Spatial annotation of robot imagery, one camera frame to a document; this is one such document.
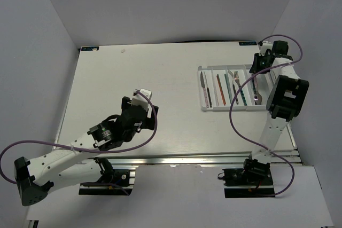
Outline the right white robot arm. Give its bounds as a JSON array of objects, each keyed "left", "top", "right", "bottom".
[{"left": 241, "top": 41, "right": 309, "bottom": 185}]

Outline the left blue corner label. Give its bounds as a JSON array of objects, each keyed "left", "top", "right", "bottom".
[{"left": 80, "top": 46, "right": 99, "bottom": 51}]

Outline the green handled spoon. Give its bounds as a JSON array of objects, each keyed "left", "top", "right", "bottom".
[{"left": 253, "top": 77, "right": 262, "bottom": 105}]

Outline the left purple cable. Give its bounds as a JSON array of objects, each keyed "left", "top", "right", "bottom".
[{"left": 0, "top": 91, "right": 158, "bottom": 185}]

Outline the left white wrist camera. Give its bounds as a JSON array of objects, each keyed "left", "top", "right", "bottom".
[{"left": 131, "top": 89, "right": 152, "bottom": 112}]

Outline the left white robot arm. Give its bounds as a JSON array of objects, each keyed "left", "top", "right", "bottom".
[{"left": 14, "top": 89, "right": 158, "bottom": 206}]

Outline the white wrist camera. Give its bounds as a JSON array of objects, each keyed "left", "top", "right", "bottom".
[
  {"left": 258, "top": 41, "right": 273, "bottom": 56},
  {"left": 131, "top": 89, "right": 152, "bottom": 112}
]

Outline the green chopstick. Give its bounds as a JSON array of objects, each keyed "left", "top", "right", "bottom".
[{"left": 224, "top": 74, "right": 232, "bottom": 103}]

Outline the floral handled knife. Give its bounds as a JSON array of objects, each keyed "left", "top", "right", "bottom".
[{"left": 206, "top": 86, "right": 213, "bottom": 108}]

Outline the white divided utensil tray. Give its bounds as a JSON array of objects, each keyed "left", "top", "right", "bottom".
[{"left": 197, "top": 65, "right": 274, "bottom": 111}]

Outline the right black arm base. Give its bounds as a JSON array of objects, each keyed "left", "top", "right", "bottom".
[{"left": 217, "top": 159, "right": 275, "bottom": 199}]

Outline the pink handled knife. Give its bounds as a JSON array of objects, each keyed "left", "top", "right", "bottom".
[{"left": 200, "top": 72, "right": 209, "bottom": 108}]

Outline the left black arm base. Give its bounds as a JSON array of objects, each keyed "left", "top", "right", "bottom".
[{"left": 79, "top": 158, "right": 133, "bottom": 196}]

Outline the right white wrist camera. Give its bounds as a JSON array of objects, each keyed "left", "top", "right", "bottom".
[{"left": 258, "top": 41, "right": 273, "bottom": 56}]

